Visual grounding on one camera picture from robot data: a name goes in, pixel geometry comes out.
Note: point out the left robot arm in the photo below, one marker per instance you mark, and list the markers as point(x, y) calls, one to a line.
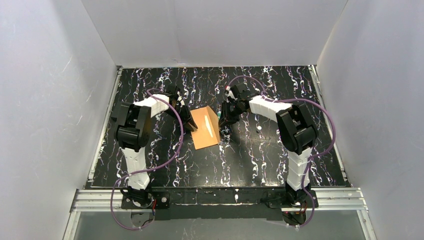
point(133, 127)

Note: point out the aluminium rail frame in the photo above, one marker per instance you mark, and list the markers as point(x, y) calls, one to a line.
point(220, 213)

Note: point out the beige letter paper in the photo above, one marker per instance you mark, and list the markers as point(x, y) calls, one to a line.
point(208, 126)

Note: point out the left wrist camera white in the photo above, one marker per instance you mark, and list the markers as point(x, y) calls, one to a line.
point(179, 99)

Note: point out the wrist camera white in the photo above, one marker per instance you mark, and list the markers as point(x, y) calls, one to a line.
point(229, 94)
point(179, 99)

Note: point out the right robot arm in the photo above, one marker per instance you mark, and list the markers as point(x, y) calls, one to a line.
point(297, 131)

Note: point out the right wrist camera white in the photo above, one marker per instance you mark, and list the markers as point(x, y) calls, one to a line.
point(229, 94)

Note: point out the orange brown envelope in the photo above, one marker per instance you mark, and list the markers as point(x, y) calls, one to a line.
point(201, 137)

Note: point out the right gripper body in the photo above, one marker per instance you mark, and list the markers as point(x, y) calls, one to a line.
point(228, 109)

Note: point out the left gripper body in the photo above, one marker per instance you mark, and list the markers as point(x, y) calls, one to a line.
point(185, 112)

